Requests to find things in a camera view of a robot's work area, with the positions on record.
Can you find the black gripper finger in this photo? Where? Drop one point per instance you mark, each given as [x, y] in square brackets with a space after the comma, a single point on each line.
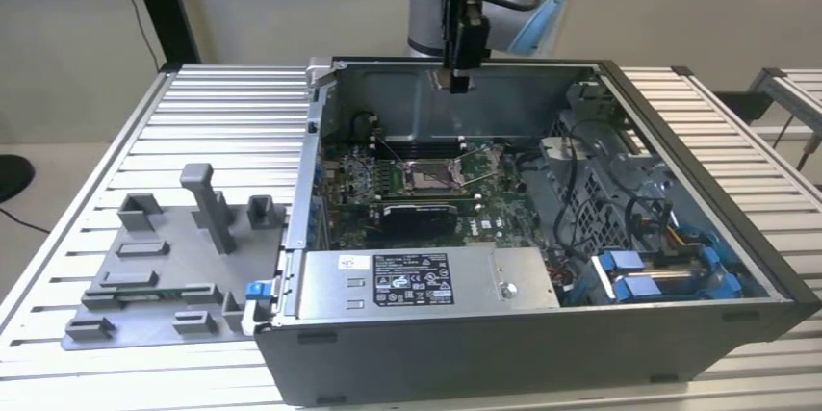
[468, 45]

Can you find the silver CPU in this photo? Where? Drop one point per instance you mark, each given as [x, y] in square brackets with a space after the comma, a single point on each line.
[442, 80]

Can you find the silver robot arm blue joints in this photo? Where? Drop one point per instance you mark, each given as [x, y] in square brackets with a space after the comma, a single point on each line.
[427, 26]

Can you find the CPU socket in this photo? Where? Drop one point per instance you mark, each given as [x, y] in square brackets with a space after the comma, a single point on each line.
[427, 177]

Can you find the green motherboard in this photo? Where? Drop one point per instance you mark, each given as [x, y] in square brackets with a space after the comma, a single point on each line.
[507, 211]

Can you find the black graphics card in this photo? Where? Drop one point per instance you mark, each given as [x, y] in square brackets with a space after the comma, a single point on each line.
[417, 225]

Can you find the grey metal disk bay cage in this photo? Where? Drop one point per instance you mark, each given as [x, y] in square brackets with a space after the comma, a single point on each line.
[610, 218]

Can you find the grey power supply unit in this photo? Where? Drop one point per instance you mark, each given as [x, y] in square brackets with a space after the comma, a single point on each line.
[475, 286]

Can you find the hard disk in blue carrier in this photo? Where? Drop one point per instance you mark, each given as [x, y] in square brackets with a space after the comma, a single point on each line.
[635, 288]
[624, 261]

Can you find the metal slat side table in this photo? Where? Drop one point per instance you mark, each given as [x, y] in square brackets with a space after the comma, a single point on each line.
[792, 86]

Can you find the blue case latch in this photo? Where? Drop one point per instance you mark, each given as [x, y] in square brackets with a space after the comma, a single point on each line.
[255, 291]

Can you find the grey parts rack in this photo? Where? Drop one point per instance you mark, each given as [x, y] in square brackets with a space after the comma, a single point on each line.
[185, 271]

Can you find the black and silver PC case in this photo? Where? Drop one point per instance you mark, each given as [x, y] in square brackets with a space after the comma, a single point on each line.
[450, 363]

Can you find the green RAM stick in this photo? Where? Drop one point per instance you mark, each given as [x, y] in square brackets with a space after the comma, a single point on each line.
[168, 293]

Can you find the black round stand base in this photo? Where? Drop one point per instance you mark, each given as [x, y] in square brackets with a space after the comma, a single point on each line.
[12, 177]

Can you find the black vertical post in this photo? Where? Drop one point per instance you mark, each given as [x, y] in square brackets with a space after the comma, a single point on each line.
[163, 7]

